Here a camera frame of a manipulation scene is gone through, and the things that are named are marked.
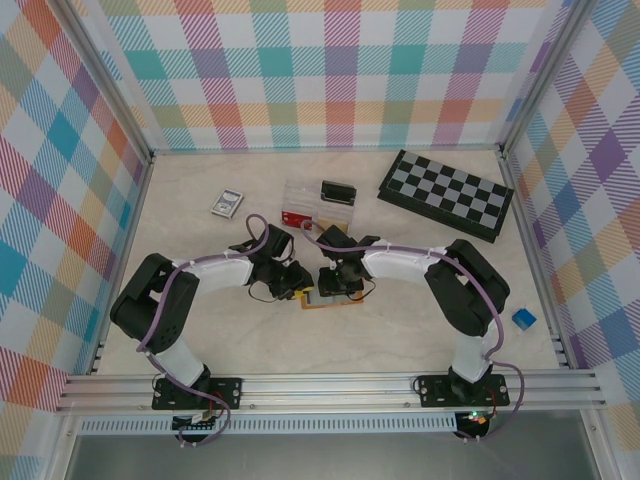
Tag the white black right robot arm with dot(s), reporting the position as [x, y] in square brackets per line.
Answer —
[400, 262]

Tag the red VIP card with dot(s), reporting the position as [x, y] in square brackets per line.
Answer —
[292, 218]

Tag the black card stand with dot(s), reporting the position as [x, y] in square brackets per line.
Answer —
[337, 192]

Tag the clear acrylic card organizer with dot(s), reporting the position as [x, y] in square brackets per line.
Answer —
[300, 197]

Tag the blue playing card box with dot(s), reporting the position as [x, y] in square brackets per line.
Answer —
[227, 204]

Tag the folded black grey chessboard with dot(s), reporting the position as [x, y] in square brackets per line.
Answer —
[445, 192]

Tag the small blue box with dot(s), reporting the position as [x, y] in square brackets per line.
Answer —
[523, 320]

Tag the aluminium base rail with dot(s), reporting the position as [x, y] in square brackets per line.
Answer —
[325, 392]

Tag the aluminium back rail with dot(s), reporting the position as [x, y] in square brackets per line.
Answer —
[325, 150]

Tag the aluminium side rail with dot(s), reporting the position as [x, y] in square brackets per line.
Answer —
[525, 225]
[121, 250]

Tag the aluminium frame post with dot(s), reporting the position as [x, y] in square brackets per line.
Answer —
[107, 85]
[545, 75]

